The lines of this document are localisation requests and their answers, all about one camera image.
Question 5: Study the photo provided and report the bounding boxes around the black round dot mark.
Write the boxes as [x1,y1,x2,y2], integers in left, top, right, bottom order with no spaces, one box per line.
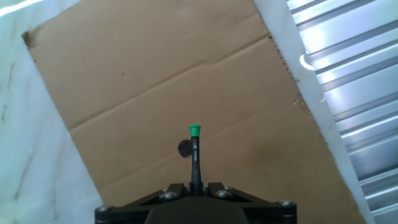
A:
[177,139,193,159]

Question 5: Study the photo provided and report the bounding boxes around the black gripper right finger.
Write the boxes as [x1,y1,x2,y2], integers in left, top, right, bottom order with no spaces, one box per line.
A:
[202,182,298,224]

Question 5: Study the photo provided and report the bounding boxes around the black screwdriver green cap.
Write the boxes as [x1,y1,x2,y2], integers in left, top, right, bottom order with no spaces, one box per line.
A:
[188,124,203,196]

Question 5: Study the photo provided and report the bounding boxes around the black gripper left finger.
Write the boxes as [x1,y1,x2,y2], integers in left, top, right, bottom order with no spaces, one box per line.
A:
[95,182,191,224]

